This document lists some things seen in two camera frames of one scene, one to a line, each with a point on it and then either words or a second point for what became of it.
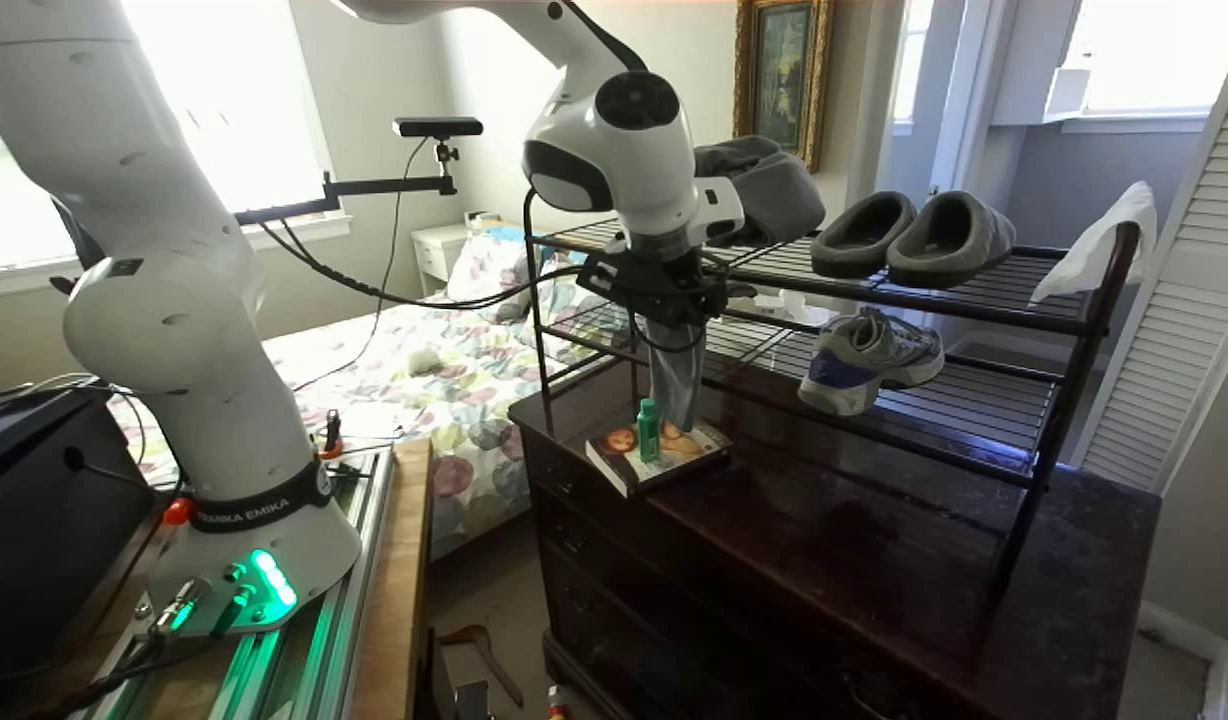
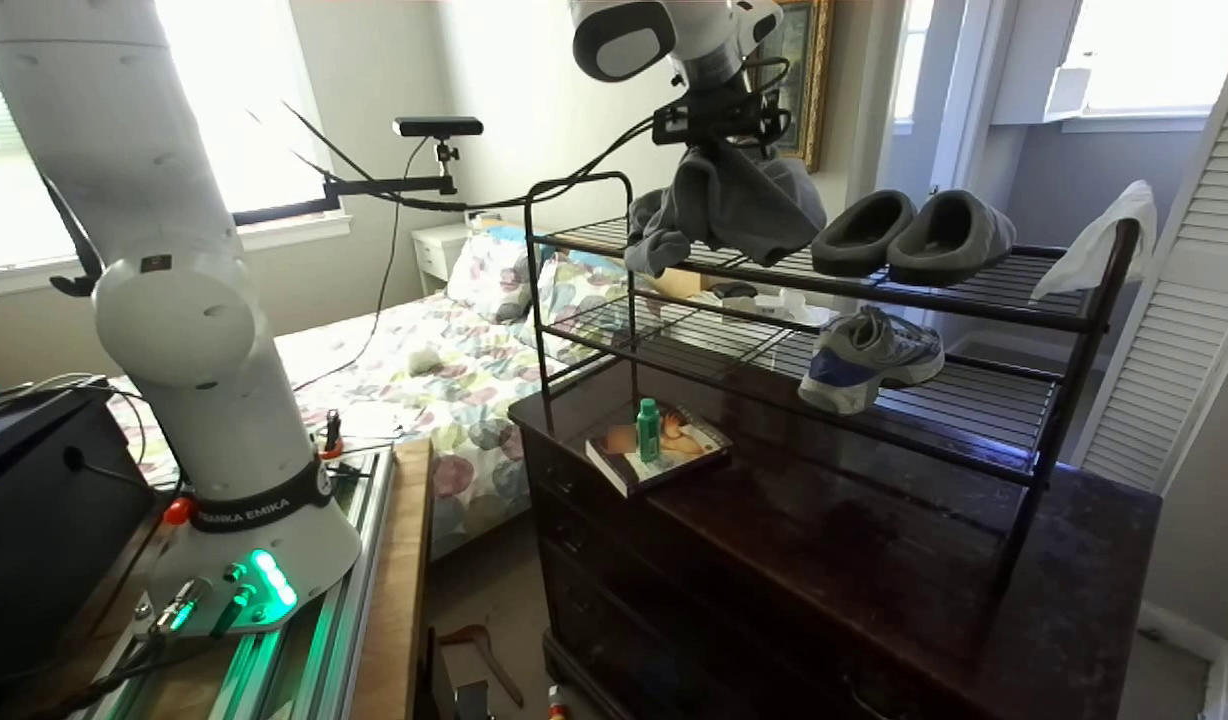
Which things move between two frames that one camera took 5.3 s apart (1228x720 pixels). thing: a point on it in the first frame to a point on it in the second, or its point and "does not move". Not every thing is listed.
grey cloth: x=676 y=370 to x=748 y=200
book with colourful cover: x=683 y=453 does not move
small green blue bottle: x=650 y=429 does not move
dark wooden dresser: x=730 y=551 does not move
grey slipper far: x=862 y=232 does not move
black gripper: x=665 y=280 to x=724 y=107
